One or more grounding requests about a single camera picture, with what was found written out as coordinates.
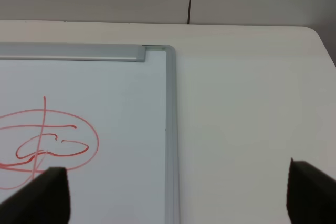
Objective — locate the grey aluminium marker tray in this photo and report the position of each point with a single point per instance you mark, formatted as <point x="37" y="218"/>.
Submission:
<point x="72" y="52"/>

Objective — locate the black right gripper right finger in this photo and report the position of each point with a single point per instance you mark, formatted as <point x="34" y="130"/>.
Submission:
<point x="310" y="194"/>

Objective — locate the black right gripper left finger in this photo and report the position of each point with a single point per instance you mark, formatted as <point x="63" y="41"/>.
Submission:
<point x="46" y="199"/>

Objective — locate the white whiteboard with aluminium frame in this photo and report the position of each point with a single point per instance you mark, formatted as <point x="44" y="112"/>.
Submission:
<point x="111" y="124"/>

